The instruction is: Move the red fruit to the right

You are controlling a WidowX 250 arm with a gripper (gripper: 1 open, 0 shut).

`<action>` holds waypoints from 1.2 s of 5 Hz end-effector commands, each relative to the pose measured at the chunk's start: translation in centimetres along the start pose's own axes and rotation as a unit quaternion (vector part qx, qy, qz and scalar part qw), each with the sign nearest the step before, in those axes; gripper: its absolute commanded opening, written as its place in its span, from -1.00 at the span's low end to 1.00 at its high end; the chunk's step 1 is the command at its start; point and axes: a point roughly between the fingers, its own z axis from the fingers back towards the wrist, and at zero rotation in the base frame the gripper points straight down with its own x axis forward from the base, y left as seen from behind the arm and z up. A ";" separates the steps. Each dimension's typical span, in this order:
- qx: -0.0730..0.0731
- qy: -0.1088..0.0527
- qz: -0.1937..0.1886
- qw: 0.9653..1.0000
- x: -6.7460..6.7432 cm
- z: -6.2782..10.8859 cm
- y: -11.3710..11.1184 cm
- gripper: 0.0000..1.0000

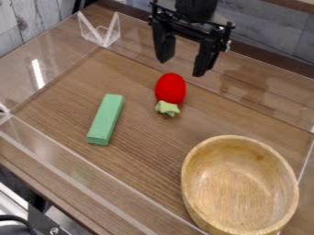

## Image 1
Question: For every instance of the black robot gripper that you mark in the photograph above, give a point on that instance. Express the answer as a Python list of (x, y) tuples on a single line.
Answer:
[(192, 19)]

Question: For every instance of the green rectangular block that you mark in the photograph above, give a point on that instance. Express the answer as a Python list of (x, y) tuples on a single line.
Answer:
[(100, 132)]

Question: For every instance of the clear acrylic enclosure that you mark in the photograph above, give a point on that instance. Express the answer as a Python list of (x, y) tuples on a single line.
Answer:
[(120, 188)]

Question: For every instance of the wooden bowl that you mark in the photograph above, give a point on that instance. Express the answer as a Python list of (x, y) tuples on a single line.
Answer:
[(239, 187)]

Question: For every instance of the red plush strawberry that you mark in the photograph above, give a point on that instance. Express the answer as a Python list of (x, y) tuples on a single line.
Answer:
[(170, 93)]

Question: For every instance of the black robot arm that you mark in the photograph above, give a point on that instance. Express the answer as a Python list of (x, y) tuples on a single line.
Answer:
[(191, 19)]

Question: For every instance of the black metal bracket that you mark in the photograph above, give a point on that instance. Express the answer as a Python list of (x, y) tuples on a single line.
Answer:
[(43, 224)]

